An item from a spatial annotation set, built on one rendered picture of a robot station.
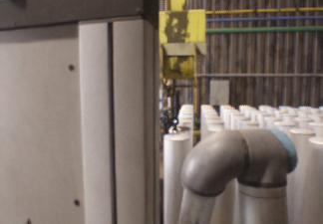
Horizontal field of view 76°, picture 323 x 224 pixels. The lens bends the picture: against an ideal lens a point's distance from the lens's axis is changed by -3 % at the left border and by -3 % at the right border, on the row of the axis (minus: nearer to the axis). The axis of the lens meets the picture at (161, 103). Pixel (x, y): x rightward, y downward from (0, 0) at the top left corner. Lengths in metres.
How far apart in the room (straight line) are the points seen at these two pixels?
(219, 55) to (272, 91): 1.79
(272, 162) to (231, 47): 6.05
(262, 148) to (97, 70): 0.40
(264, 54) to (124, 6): 6.49
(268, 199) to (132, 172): 0.38
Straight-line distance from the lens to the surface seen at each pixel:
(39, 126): 0.31
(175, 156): 1.33
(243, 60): 6.53
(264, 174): 0.55
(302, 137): 1.74
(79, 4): 0.27
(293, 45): 6.97
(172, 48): 1.41
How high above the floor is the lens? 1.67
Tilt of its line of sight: 5 degrees down
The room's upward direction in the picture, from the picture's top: straight up
